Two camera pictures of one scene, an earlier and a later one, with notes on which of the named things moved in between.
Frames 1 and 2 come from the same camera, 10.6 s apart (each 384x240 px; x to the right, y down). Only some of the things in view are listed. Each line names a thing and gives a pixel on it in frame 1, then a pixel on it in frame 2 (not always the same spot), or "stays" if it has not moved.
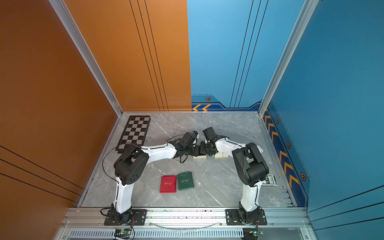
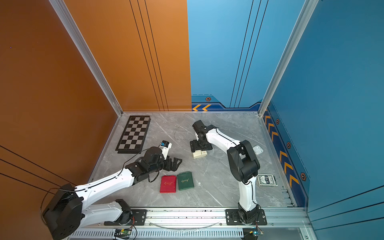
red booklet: x=168 y=184 stays
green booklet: x=185 y=180 stays
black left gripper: x=197 y=152 -> x=170 y=167
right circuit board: x=251 y=233 stays
